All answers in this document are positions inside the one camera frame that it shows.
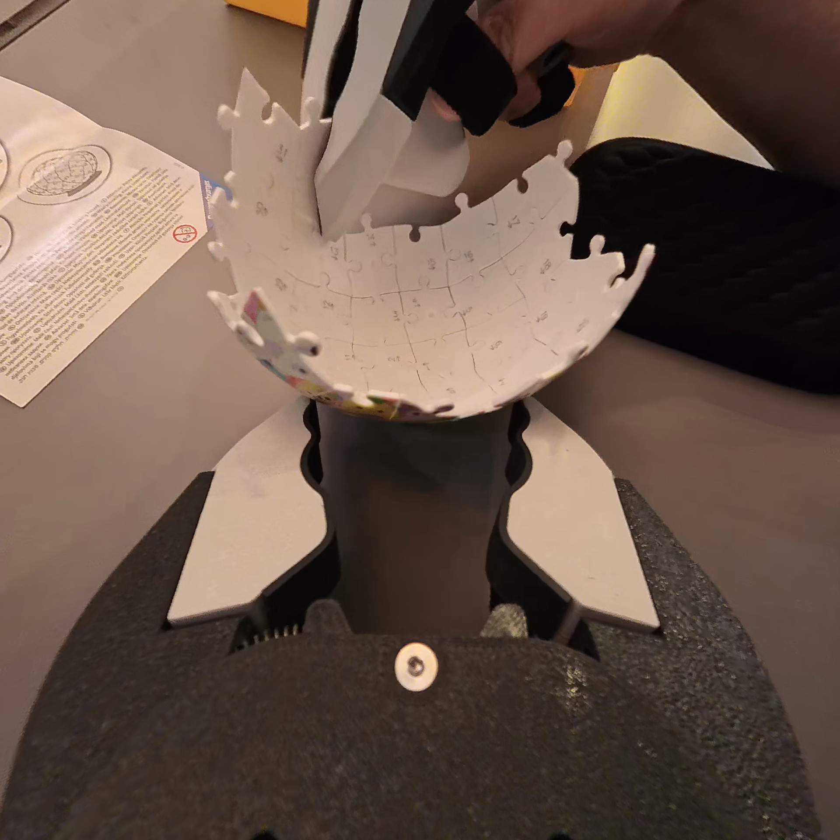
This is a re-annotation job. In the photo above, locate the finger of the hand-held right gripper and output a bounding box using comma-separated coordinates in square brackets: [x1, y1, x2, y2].
[314, 0, 422, 244]
[301, 0, 370, 129]

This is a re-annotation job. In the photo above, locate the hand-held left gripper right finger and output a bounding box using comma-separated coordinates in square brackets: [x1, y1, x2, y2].
[486, 395, 662, 643]

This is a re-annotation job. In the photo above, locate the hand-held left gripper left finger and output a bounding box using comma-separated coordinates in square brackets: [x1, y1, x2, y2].
[166, 397, 341, 632]

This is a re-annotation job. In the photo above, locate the half built puzzle ball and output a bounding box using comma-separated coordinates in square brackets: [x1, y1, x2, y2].
[206, 66, 657, 424]

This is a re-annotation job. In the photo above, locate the person's right hand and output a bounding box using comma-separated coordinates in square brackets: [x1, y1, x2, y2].
[430, 0, 713, 126]

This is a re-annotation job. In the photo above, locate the yellow plastic bin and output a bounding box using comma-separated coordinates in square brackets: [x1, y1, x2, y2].
[226, 0, 621, 109]

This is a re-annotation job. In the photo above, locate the white instruction leaflet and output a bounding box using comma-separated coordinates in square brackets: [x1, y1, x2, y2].
[0, 75, 227, 409]

